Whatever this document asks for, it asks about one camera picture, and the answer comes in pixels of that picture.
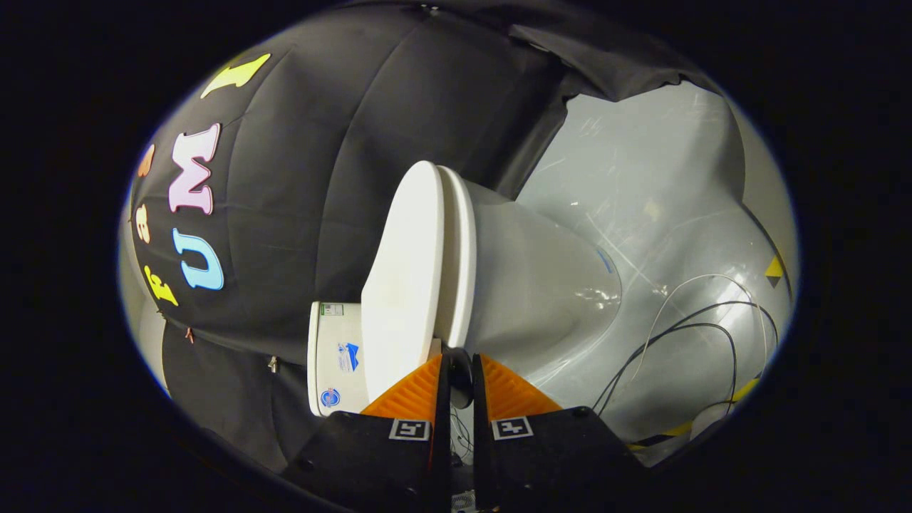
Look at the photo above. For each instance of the black backdrop cloth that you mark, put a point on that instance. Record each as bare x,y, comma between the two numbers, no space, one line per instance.
299,178

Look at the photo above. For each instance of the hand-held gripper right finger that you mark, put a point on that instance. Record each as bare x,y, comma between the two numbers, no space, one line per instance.
534,470

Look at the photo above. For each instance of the yellow black floor tape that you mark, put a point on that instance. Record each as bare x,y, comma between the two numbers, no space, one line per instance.
774,268
741,392

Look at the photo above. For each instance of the white toilet seat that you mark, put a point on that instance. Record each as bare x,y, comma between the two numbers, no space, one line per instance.
458,249

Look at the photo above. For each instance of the white toilet bowl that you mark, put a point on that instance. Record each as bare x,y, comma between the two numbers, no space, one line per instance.
534,285

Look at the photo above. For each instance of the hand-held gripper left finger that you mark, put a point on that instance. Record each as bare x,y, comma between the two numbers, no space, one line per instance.
399,470

